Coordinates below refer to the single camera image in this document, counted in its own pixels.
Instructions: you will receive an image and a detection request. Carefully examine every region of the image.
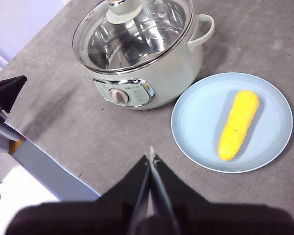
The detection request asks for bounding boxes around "blue round plate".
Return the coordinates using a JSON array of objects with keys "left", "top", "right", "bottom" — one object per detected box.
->
[{"left": 171, "top": 72, "right": 294, "bottom": 174}]

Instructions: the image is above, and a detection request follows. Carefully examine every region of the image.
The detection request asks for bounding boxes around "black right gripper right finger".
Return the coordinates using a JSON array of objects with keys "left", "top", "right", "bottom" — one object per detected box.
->
[{"left": 152, "top": 153, "right": 294, "bottom": 235}]

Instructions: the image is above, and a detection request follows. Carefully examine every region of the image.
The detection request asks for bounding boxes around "glass lid with green knob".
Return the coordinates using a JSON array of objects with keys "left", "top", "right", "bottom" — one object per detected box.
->
[{"left": 72, "top": 0, "right": 195, "bottom": 74}]

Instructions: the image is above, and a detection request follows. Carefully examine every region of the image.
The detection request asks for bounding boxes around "yellow corn cob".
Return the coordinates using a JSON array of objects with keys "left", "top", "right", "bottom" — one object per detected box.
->
[{"left": 217, "top": 90, "right": 260, "bottom": 162}]

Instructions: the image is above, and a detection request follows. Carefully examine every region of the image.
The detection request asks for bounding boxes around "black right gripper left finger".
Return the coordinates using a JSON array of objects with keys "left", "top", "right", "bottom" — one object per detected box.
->
[{"left": 4, "top": 153, "right": 152, "bottom": 235}]

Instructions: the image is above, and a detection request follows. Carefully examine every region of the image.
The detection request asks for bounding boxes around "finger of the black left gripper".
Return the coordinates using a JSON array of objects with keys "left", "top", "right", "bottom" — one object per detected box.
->
[{"left": 0, "top": 75, "right": 28, "bottom": 115}]

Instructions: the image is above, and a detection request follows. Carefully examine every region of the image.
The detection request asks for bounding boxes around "pale green electric steamer pot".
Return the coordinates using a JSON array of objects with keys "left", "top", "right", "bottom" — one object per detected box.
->
[{"left": 72, "top": 0, "right": 216, "bottom": 111}]

